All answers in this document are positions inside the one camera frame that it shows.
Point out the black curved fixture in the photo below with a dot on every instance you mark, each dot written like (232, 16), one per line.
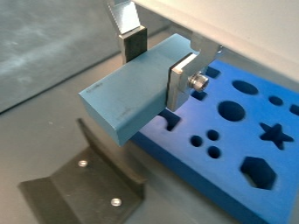
(94, 190)

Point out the light blue rectangular block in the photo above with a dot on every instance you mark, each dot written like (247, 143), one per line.
(127, 98)

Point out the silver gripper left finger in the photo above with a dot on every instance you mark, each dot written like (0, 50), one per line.
(130, 31)

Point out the blue foam shape board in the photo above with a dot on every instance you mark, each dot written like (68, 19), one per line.
(230, 142)

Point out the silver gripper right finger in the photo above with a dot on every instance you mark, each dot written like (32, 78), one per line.
(186, 73)

